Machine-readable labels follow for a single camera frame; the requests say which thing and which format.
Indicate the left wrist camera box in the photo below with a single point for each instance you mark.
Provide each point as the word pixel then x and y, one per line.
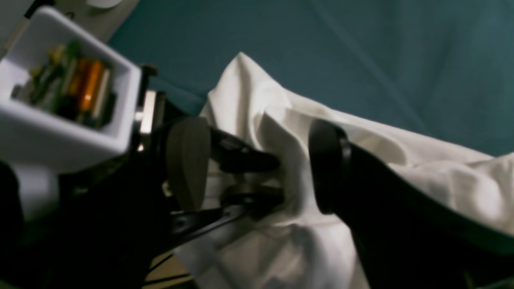
pixel 67 99

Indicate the teal table cloth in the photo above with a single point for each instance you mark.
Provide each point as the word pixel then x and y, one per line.
pixel 442 68

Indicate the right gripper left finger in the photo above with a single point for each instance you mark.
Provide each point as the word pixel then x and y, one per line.
pixel 104 238

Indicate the white T-shirt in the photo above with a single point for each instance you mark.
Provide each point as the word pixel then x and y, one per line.
pixel 297 246

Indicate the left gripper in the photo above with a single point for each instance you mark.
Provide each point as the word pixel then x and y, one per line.
pixel 180 148

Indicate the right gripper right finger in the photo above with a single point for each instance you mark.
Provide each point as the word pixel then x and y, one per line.
pixel 404 239

